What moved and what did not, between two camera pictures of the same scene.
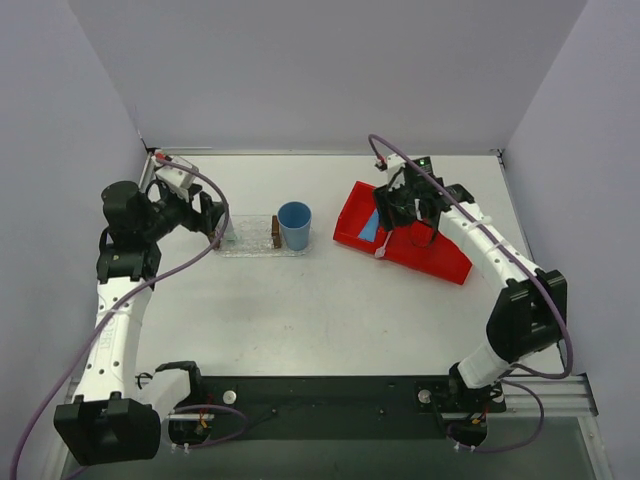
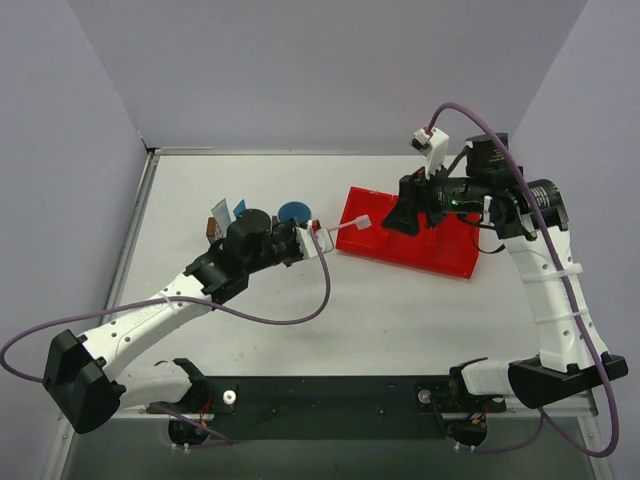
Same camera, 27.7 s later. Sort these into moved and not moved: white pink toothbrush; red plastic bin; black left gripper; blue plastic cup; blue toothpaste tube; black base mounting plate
Moved: blue toothpaste tube; white pink toothbrush; black left gripper
Not moved: blue plastic cup; black base mounting plate; red plastic bin
